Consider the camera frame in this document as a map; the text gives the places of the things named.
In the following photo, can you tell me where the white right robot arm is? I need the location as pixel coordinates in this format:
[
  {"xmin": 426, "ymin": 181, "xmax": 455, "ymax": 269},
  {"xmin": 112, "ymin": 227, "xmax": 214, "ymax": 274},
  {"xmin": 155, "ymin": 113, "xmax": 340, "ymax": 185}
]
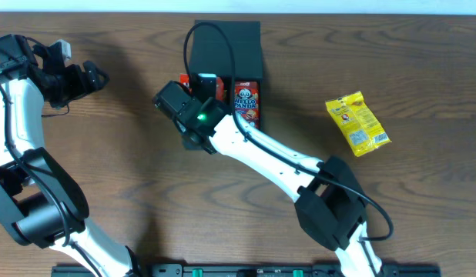
[{"xmin": 176, "ymin": 74, "xmax": 382, "ymax": 276}]

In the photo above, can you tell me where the red Hello Panda box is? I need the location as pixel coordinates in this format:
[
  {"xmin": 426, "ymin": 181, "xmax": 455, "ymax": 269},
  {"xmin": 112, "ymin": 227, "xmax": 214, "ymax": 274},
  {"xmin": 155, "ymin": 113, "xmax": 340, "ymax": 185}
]
[{"xmin": 234, "ymin": 81, "xmax": 260, "ymax": 129}]

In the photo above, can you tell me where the yellow snack bag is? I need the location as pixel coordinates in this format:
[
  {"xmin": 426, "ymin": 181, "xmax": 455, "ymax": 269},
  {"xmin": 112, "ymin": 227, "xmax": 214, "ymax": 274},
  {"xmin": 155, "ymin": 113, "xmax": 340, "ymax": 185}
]
[{"xmin": 325, "ymin": 91, "xmax": 391, "ymax": 157}]

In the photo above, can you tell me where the black storage box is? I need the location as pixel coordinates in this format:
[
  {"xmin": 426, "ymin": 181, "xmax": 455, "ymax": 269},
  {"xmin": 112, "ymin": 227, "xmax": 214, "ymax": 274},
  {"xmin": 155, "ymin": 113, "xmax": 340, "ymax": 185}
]
[{"xmin": 183, "ymin": 20, "xmax": 263, "ymax": 108}]

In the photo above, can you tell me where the red Hacks candy bag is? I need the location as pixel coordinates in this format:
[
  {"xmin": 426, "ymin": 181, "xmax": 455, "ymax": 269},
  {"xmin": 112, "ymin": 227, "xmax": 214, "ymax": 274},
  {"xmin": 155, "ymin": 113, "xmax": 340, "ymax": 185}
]
[{"xmin": 179, "ymin": 73, "xmax": 226, "ymax": 102}]

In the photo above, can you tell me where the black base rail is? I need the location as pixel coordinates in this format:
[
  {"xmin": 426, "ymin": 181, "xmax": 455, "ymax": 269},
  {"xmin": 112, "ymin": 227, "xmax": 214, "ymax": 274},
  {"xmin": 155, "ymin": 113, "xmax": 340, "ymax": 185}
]
[{"xmin": 51, "ymin": 263, "xmax": 442, "ymax": 277}]

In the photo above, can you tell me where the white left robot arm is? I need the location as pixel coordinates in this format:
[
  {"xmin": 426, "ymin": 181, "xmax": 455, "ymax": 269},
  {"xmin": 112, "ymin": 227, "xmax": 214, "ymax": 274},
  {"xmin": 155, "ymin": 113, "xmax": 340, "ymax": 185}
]
[{"xmin": 0, "ymin": 34, "xmax": 142, "ymax": 276}]

